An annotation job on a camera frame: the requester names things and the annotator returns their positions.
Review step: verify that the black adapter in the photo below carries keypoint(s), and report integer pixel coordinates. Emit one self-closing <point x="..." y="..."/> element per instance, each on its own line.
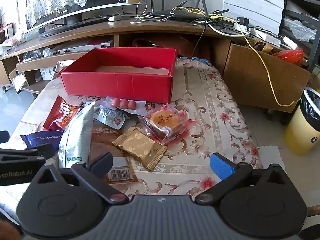
<point x="243" y="21"/>

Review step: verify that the stack of white boards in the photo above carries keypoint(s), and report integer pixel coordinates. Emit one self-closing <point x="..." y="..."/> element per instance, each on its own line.
<point x="252" y="2"/>

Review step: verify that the white adapter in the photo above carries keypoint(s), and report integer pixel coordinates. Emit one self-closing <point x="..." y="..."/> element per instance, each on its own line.
<point x="114" y="18"/>

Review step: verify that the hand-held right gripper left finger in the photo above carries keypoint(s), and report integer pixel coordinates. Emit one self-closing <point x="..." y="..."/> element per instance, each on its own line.
<point x="103" y="164"/>

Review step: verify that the grey snack packet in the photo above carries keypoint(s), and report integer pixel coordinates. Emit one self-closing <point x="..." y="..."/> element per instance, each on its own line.
<point x="110" y="117"/>

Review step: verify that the blue biscuit packet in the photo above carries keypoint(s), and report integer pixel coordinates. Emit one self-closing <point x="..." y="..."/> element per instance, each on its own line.
<point x="40" y="137"/>

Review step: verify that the brown clear barcode packet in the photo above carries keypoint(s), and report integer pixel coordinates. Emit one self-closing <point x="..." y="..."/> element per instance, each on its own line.
<point x="105" y="142"/>

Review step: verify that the silver audio device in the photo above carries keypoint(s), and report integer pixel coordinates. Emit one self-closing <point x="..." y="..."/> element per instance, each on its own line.
<point x="80" y="50"/>

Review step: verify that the white blue box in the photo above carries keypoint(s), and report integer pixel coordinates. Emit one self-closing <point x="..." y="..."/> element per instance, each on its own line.
<point x="47" y="73"/>

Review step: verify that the black router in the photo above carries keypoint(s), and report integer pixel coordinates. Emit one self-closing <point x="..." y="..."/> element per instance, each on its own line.
<point x="180" y="15"/>

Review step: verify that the wooden television cabinet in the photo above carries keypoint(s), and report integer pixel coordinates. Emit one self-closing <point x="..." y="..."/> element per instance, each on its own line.
<point x="100" y="28"/>

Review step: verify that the red cardboard box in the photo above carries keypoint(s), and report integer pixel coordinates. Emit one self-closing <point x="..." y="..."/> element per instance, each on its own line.
<point x="117" y="85"/>

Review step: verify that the clear sausage ball packet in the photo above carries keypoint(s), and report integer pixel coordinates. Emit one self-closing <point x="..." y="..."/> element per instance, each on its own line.
<point x="123" y="103"/>

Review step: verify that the white power strip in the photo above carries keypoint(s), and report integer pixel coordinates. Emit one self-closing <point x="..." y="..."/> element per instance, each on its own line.
<point x="262" y="36"/>

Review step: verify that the black metal shelf rack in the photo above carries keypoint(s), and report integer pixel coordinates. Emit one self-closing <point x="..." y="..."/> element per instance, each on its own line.
<point x="287" y="12"/>

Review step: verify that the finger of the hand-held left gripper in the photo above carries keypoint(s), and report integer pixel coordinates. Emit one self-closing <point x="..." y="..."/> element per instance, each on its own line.
<point x="37" y="152"/>
<point x="3" y="136"/>

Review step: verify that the red snack packet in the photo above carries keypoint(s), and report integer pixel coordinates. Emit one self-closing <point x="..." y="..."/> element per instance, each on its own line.
<point x="58" y="115"/>

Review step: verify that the bubble wrap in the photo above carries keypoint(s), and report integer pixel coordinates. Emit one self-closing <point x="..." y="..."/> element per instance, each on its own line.
<point x="298" y="30"/>

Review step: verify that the golden snack packet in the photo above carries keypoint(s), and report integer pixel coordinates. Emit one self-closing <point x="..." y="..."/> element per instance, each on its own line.
<point x="140" y="146"/>

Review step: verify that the clear mooncake packet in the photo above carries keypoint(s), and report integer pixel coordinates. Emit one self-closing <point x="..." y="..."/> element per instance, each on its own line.
<point x="162" y="122"/>

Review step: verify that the brown cardboard box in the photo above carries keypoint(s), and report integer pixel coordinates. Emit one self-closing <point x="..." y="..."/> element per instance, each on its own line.
<point x="250" y="80"/>

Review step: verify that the red plastic bag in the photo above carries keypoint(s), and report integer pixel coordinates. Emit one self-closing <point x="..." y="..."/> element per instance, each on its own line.
<point x="290" y="56"/>

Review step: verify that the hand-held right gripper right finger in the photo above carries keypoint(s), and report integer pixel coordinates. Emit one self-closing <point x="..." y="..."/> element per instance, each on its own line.
<point x="221" y="167"/>

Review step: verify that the blue plastic bag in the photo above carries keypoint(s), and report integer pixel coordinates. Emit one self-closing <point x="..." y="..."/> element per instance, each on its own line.
<point x="202" y="60"/>

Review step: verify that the silver foil snack bag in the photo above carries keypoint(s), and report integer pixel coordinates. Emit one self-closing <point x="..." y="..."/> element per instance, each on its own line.
<point x="75" y="140"/>

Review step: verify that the yellow trash bin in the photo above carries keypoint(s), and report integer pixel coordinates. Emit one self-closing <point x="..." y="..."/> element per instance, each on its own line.
<point x="297" y="130"/>

